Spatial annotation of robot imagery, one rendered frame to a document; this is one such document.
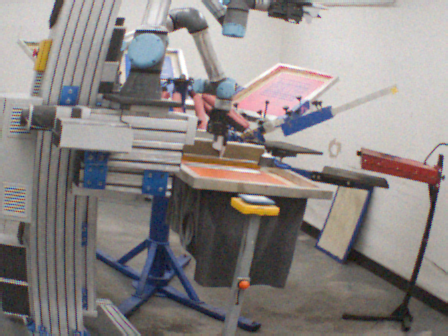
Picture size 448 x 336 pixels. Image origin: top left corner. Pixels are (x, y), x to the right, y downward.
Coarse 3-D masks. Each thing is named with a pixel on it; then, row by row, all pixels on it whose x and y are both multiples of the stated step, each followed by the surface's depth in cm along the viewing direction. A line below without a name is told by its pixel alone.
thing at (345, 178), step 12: (300, 168) 374; (324, 168) 373; (336, 168) 385; (312, 180) 370; (324, 180) 369; (336, 180) 367; (348, 180) 348; (360, 180) 347; (372, 180) 357; (384, 180) 369
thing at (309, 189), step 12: (180, 168) 257; (264, 168) 322; (276, 168) 309; (192, 180) 242; (204, 180) 242; (216, 180) 244; (228, 180) 246; (288, 180) 295; (300, 180) 284; (240, 192) 247; (252, 192) 249; (264, 192) 250; (276, 192) 252; (288, 192) 254; (300, 192) 255; (312, 192) 257; (324, 192) 259
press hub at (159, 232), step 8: (168, 80) 368; (176, 80) 367; (184, 80) 377; (176, 88) 378; (184, 88) 378; (184, 96) 380; (184, 104) 382; (184, 112) 381; (152, 200) 388; (160, 200) 384; (168, 200) 385; (152, 208) 388; (160, 208) 385; (152, 216) 388; (160, 216) 386; (152, 224) 388; (160, 224) 386; (168, 224) 389; (152, 232) 388; (160, 232) 387; (168, 232) 391; (152, 240) 388; (160, 240) 388; (160, 248) 387; (160, 256) 390; (160, 264) 391; (152, 272) 391; (160, 272) 392; (136, 280) 404; (152, 280) 389; (160, 280) 389; (168, 280) 396; (136, 288) 387; (160, 296) 384; (168, 296) 387
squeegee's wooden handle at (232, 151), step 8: (184, 144) 299; (200, 144) 301; (208, 144) 302; (232, 144) 306; (240, 144) 309; (184, 152) 300; (192, 152) 301; (200, 152) 302; (208, 152) 303; (216, 152) 304; (224, 152) 305; (232, 152) 307; (240, 152) 308; (248, 152) 309; (256, 152) 310; (248, 160) 310; (256, 160) 311
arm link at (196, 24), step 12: (180, 12) 270; (192, 12) 268; (180, 24) 272; (192, 24) 268; (204, 24) 269; (192, 36) 273; (204, 36) 271; (204, 48) 274; (204, 60) 277; (216, 60) 277; (216, 72) 279; (216, 84) 281; (228, 84) 281; (216, 96) 288; (228, 96) 282
